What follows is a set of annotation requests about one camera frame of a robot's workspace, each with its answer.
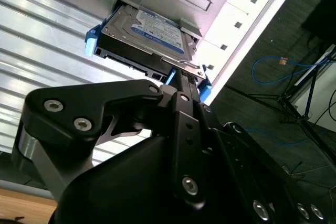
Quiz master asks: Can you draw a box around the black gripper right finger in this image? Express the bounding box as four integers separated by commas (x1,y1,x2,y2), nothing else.
185,74,332,224

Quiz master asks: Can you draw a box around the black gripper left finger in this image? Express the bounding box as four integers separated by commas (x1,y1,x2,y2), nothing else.
12,70,208,209

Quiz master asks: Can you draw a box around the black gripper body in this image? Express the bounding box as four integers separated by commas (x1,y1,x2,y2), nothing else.
51,134,253,224

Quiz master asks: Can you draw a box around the hard disk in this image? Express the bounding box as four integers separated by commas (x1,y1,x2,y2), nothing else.
85,3,213,105

